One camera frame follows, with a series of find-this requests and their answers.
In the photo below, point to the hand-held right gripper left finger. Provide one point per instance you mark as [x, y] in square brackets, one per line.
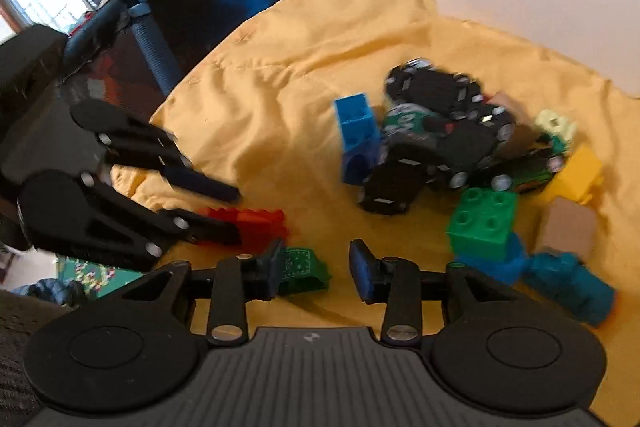
[270, 269]

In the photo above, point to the flat blue toy brick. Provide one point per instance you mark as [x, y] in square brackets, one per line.
[507, 264]

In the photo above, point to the green square toy brick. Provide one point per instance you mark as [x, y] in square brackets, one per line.
[480, 222]

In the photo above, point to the tall blue toy brick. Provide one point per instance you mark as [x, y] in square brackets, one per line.
[355, 127]

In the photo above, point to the pale green toy brick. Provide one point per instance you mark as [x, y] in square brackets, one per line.
[555, 124]

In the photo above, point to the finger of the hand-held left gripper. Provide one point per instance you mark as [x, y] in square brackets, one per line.
[210, 228]
[200, 181]

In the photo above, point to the green printed toy piece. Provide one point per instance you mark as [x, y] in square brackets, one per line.
[300, 269]

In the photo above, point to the teal duplo block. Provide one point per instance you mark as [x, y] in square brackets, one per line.
[570, 289]

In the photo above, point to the blue padded jacket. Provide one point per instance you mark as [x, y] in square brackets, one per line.
[47, 292]

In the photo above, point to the yellow toy brick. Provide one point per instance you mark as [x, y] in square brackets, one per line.
[580, 174]

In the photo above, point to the red toy brick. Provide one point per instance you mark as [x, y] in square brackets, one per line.
[260, 222]

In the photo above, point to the green and black toy car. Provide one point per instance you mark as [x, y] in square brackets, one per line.
[407, 124]

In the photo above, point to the yellow cloth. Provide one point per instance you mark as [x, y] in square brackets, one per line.
[280, 107]

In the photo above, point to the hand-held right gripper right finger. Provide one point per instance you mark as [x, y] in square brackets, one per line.
[361, 272]

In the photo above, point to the green patterned mat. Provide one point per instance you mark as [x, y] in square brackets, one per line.
[95, 277]

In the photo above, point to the tan wooden cube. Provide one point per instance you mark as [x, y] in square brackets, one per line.
[567, 227]

